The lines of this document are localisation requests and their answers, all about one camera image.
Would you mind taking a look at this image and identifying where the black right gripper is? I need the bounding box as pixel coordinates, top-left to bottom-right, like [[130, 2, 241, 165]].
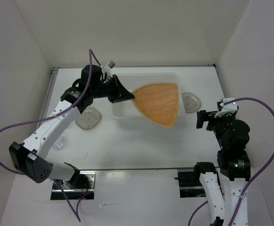
[[196, 107, 235, 148]]

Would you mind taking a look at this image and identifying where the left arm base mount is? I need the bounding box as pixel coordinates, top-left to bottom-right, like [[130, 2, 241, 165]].
[[50, 170, 96, 201]]

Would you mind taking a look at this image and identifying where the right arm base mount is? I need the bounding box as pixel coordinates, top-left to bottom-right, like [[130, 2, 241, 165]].
[[174, 162, 222, 198]]

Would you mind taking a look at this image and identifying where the aluminium table edge rail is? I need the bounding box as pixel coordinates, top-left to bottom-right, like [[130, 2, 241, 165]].
[[40, 67, 60, 119]]

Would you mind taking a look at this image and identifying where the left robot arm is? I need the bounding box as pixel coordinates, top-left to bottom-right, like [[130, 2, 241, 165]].
[[9, 61, 134, 188]]

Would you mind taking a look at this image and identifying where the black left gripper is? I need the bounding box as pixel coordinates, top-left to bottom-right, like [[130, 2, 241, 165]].
[[91, 74, 135, 103]]

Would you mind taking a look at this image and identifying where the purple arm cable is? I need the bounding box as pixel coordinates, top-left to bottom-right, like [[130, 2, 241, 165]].
[[0, 48, 103, 222], [188, 97, 274, 226]]

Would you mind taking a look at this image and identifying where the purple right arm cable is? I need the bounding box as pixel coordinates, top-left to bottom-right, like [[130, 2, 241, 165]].
[[188, 97, 274, 226]]

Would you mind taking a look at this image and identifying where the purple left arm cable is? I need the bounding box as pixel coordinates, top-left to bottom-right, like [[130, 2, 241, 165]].
[[0, 48, 103, 222]]

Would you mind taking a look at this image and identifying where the woven bamboo fan tray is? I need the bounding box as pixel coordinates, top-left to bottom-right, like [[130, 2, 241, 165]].
[[132, 82, 179, 128]]

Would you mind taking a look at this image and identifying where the translucent white plastic bin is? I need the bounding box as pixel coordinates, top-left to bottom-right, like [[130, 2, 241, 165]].
[[110, 73, 185, 127]]

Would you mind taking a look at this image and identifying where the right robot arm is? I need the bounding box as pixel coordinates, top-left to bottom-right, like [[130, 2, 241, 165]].
[[193, 110, 251, 226]]

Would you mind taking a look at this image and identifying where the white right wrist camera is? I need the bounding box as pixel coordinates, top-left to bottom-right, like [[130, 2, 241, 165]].
[[214, 97, 238, 118]]

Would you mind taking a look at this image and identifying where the small clear glass dish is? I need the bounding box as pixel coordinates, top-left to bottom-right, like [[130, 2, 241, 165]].
[[54, 136, 64, 149]]

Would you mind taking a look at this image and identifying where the smoky glass plate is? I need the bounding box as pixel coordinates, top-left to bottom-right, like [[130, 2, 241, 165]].
[[75, 106, 102, 130], [182, 92, 201, 113]]

